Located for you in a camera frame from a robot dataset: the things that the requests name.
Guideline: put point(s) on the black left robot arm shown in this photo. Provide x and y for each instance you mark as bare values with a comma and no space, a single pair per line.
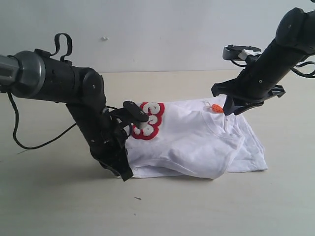
33,76

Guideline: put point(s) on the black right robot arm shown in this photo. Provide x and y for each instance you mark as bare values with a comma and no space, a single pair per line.
294,39

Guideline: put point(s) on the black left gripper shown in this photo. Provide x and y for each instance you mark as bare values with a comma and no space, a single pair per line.
110,151

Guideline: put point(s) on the white t-shirt red lettering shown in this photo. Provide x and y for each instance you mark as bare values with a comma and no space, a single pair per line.
188,138

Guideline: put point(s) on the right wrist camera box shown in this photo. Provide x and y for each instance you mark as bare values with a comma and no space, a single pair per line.
239,53

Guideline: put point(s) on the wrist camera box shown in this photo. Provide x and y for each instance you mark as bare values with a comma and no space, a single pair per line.
239,53
135,114

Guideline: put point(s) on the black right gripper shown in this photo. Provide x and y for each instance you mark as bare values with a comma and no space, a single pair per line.
255,84

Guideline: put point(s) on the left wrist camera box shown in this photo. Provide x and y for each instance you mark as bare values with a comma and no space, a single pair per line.
135,114

